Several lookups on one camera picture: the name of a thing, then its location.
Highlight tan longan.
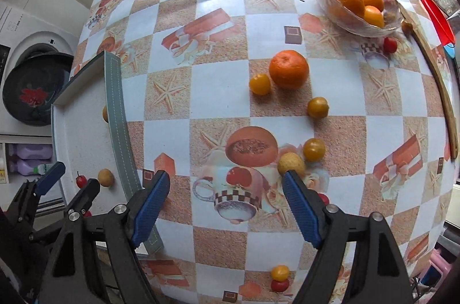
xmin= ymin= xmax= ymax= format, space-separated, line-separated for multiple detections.
xmin=102 ymin=105 xmax=108 ymax=124
xmin=277 ymin=152 xmax=306 ymax=177

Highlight blue plastic lid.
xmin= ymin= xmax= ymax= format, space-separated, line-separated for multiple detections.
xmin=444 ymin=43 xmax=455 ymax=59

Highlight red tomato below bowl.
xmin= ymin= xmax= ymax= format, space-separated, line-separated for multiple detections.
xmin=383 ymin=37 xmax=398 ymax=54

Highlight yellow tomato front edge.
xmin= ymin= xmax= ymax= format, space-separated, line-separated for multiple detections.
xmin=271 ymin=264 xmax=290 ymax=282

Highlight red tomato front edge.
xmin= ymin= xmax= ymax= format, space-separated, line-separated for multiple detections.
xmin=271 ymin=279 xmax=290 ymax=293

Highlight large orange on table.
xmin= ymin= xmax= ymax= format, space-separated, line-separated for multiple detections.
xmin=269 ymin=49 xmax=310 ymax=90

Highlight red cherry tomato with stem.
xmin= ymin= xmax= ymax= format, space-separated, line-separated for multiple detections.
xmin=76 ymin=172 xmax=87 ymax=189

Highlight tan longan centre table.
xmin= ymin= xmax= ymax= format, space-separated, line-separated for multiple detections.
xmin=97 ymin=169 xmax=115 ymax=188

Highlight patterned tablecloth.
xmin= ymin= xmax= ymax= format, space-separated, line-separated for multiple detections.
xmin=73 ymin=0 xmax=459 ymax=303

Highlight yellow tomato beside orange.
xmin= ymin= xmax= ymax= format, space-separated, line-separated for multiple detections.
xmin=249 ymin=73 xmax=271 ymax=96

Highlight red plastic funnel bowl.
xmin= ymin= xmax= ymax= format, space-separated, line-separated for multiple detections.
xmin=421 ymin=0 xmax=456 ymax=48

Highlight oranges in bowl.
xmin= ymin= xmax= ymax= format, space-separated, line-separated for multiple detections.
xmin=338 ymin=0 xmax=385 ymax=28

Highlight white washing machine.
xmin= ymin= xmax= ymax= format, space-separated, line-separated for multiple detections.
xmin=1 ymin=1 xmax=78 ymax=137

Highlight purple detergent bottle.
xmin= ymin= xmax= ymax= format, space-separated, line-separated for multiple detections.
xmin=7 ymin=144 xmax=53 ymax=176

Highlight white shallow box tray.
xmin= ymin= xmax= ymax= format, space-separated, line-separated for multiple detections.
xmin=51 ymin=50 xmax=165 ymax=259

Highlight yellow tomato mid table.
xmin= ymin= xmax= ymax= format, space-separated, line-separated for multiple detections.
xmin=302 ymin=137 xmax=326 ymax=162

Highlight pink plastic stool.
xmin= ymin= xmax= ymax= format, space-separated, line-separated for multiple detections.
xmin=419 ymin=249 xmax=453 ymax=288

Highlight red cherry tomato centre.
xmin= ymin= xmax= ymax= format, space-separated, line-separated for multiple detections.
xmin=318 ymin=193 xmax=330 ymax=205

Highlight yellow tomato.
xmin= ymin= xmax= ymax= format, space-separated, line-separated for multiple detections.
xmin=249 ymin=73 xmax=271 ymax=96
xmin=306 ymin=97 xmax=329 ymax=119

